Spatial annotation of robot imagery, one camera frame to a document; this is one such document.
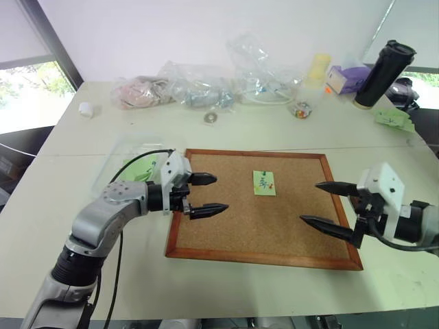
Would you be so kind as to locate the purple and white box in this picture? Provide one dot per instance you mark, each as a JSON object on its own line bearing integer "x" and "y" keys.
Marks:
{"x": 343, "y": 77}

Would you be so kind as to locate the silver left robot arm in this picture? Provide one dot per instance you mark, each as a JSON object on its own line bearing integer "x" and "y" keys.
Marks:
{"x": 103, "y": 212}

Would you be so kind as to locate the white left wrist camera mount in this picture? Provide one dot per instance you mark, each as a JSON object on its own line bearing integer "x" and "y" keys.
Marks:
{"x": 173, "y": 169}

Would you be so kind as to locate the yellow foam roll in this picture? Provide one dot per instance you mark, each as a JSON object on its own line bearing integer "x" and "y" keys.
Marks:
{"x": 317, "y": 70}

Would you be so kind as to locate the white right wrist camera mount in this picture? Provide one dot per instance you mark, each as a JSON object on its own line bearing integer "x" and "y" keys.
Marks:
{"x": 387, "y": 181}

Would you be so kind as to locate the green paper note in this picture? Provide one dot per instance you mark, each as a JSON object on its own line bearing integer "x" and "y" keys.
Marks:
{"x": 263, "y": 190}

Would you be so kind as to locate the white bottle cap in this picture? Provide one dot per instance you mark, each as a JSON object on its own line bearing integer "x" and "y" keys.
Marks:
{"x": 85, "y": 109}

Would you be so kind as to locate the clear plastic tray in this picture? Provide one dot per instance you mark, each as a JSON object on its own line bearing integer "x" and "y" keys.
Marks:
{"x": 133, "y": 144}

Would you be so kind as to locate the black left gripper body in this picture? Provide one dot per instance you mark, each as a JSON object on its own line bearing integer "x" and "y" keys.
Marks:
{"x": 178, "y": 201}

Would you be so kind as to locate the plastic bag with pink cloth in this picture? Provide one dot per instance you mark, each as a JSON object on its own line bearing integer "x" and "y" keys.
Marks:
{"x": 140, "y": 90}

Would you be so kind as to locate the dark window frame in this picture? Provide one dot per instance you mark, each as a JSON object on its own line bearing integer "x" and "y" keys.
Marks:
{"x": 51, "y": 34}

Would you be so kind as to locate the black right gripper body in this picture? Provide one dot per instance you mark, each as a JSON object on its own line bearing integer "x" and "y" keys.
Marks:
{"x": 366, "y": 221}

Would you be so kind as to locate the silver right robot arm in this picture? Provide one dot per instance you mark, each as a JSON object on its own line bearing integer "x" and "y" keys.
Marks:
{"x": 425, "y": 222}

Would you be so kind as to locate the black tumbler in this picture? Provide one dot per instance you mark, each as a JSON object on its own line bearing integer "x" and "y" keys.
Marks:
{"x": 382, "y": 79}

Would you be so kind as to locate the wood framed cork board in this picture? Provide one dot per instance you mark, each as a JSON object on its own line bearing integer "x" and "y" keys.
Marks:
{"x": 240, "y": 219}

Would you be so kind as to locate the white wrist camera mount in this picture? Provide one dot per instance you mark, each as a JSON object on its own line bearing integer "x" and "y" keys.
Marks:
{"x": 173, "y": 169}
{"x": 387, "y": 181}

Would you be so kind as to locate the plastic bag with grey parts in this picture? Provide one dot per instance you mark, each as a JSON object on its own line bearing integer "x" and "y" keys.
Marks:
{"x": 202, "y": 92}

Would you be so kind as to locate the black bag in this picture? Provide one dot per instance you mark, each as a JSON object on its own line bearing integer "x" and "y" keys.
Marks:
{"x": 406, "y": 92}

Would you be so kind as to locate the black furniture beside table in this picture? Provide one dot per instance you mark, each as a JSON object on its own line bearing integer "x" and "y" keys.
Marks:
{"x": 20, "y": 154}

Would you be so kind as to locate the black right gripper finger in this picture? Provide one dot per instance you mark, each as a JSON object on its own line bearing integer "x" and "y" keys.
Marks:
{"x": 337, "y": 188}
{"x": 327, "y": 227}

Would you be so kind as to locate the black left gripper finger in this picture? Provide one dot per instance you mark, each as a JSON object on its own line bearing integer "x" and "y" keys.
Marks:
{"x": 204, "y": 179}
{"x": 209, "y": 210}

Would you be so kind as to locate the crumpled green notes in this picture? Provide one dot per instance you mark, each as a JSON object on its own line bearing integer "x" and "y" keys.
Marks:
{"x": 394, "y": 120}

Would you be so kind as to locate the small jar of pins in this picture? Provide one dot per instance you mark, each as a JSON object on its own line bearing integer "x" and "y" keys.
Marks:
{"x": 302, "y": 109}

